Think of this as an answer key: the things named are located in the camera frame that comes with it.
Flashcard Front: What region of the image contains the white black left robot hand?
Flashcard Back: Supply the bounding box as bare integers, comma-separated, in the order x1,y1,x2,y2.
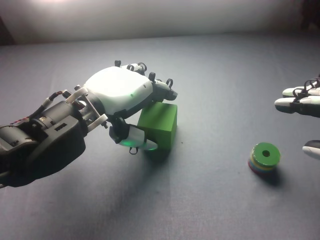
83,59,179,155

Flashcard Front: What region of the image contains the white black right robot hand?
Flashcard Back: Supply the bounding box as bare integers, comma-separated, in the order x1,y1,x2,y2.
274,74,320,161

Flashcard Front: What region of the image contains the green foam cube block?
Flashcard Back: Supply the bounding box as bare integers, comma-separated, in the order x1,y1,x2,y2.
137,101,179,151

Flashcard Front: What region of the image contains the rainbow ring toy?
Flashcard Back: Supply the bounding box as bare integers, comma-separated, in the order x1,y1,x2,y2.
247,141,281,177

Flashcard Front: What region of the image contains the grey table cloth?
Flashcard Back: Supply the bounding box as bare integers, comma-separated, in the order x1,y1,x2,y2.
0,32,320,240

